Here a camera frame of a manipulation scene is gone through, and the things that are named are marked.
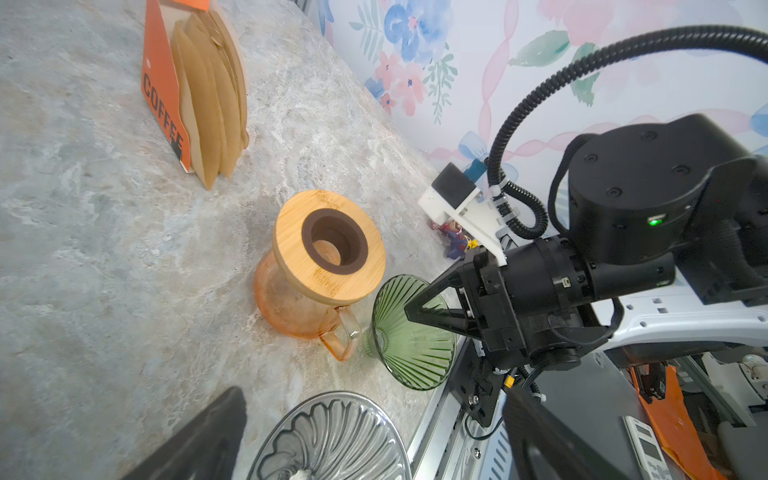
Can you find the wooden ring holder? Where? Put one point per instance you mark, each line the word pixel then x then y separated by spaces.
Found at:
pixel 328 247

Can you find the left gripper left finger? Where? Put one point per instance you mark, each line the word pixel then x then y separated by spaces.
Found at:
pixel 205 448

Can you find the colourful toy figure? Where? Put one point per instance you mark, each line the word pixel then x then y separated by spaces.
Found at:
pixel 458 241

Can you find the white remote control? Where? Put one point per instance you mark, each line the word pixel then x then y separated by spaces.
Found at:
pixel 647 450

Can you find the green glass dripper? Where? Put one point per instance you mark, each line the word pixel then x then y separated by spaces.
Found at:
pixel 418 356

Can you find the aluminium front rail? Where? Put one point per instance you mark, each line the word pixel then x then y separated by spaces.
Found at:
pixel 450 445

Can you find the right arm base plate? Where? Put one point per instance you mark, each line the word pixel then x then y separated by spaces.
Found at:
pixel 476 383

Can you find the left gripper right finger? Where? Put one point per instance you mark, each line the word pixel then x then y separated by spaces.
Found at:
pixel 586 445

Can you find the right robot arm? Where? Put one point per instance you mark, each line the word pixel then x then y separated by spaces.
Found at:
pixel 645 202

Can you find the orange glass carafe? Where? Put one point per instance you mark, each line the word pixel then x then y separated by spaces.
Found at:
pixel 294 314

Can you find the clear glass dripper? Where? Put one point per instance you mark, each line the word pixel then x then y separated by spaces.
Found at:
pixel 334 435

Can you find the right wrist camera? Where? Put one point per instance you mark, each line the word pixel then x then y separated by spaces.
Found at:
pixel 454 196

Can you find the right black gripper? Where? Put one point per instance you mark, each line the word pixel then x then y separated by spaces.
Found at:
pixel 534 310

